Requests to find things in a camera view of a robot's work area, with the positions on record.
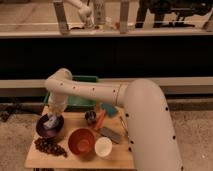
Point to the grey sponge block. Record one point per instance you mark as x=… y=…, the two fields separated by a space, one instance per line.
x=112 y=135

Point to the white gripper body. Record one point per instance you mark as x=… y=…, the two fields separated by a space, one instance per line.
x=57 y=106

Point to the bunch of dark grapes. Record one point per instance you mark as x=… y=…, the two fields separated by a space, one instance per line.
x=49 y=147

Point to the white cup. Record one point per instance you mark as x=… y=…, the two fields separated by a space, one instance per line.
x=103 y=147

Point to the blue grey towel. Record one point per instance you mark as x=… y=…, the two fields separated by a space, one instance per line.
x=51 y=123

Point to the orange bowl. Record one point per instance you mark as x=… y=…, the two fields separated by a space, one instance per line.
x=81 y=142

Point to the small metal cup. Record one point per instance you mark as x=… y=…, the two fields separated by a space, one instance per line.
x=90 y=117

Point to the purple bowl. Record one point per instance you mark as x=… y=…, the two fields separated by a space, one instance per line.
x=48 y=133

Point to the orange carrot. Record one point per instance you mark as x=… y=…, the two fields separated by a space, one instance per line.
x=100 y=120

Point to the green plastic bin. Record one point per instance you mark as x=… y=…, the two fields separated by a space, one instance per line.
x=74 y=103

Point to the teal cloth piece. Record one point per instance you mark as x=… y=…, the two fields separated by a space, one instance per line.
x=111 y=111

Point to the wooden cutting board table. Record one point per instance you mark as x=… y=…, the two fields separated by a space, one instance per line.
x=119 y=158

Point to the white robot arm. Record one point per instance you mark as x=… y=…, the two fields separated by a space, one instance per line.
x=151 y=132

